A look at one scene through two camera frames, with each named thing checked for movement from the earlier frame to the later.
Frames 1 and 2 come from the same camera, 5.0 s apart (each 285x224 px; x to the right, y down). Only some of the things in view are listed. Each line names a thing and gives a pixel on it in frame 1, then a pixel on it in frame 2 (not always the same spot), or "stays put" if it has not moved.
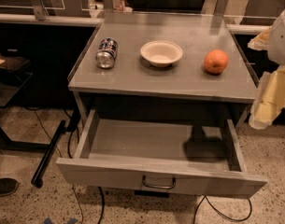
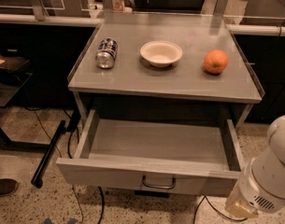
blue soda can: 106,51 stays put
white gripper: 281,42 → 253,192
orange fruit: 216,61 stays put
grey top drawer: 200,156 stays put
